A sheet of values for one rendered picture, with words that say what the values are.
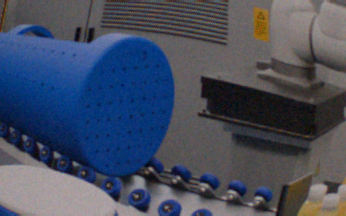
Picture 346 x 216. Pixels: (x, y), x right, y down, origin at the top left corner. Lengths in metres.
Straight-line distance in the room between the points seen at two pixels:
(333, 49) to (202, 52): 1.45
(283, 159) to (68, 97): 0.69
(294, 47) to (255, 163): 0.33
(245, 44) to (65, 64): 1.69
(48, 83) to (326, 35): 0.78
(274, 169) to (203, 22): 1.35
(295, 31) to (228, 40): 1.25
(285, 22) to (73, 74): 0.70
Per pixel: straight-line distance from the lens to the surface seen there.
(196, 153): 3.40
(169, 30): 3.40
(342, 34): 1.95
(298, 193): 1.39
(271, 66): 2.12
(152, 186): 1.71
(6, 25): 2.60
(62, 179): 1.32
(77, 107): 1.54
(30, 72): 1.69
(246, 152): 2.09
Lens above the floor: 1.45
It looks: 12 degrees down
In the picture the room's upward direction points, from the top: 5 degrees clockwise
